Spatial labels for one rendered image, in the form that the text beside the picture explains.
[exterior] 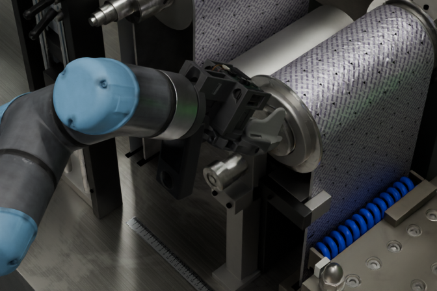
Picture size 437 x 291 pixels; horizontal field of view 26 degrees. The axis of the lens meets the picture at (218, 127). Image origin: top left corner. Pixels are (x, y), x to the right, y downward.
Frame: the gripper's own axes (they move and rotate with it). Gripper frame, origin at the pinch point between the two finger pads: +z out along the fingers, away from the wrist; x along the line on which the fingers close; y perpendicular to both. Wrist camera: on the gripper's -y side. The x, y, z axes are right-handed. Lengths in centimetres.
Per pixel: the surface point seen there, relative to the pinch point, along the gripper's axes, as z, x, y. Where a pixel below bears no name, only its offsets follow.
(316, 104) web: 3.2, -3.1, 6.7
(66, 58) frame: -3.6, 32.1, -8.2
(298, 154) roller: 4.6, -3.9, -0.4
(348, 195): 21.7, -5.6, -5.4
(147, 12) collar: -4.1, 22.5, 4.8
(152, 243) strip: 19.5, 18.1, -31.9
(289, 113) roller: 0.8, -1.7, 4.2
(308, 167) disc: 6.9, -4.9, -1.6
